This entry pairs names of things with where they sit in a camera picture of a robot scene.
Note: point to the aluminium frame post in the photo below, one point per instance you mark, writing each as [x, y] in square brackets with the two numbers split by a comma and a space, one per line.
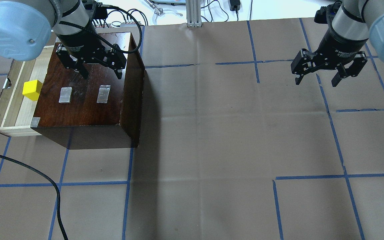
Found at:
[193, 13]

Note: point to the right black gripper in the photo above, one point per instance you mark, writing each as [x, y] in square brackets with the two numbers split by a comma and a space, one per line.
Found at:
[340, 45]

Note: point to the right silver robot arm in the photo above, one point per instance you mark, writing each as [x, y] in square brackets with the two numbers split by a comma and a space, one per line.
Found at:
[351, 23]

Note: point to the white drawer handle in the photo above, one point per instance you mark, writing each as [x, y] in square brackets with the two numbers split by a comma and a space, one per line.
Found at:
[7, 84]

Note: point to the black power adapter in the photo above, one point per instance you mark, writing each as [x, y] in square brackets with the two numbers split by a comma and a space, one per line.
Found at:
[234, 5]

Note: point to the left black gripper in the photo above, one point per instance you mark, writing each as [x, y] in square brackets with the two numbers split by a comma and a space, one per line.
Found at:
[78, 40]

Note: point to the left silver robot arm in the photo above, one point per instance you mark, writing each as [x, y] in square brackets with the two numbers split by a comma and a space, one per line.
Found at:
[26, 26]

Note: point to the dark wooden drawer cabinet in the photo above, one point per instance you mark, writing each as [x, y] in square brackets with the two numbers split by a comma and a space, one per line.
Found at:
[100, 112]

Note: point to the brown paper table cover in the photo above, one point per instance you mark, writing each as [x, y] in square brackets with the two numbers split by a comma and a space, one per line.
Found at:
[230, 147]

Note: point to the light wooden drawer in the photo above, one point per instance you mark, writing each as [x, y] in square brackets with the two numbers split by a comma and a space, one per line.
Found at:
[16, 110]

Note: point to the yellow block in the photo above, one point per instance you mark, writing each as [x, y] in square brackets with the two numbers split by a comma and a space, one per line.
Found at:
[32, 89]

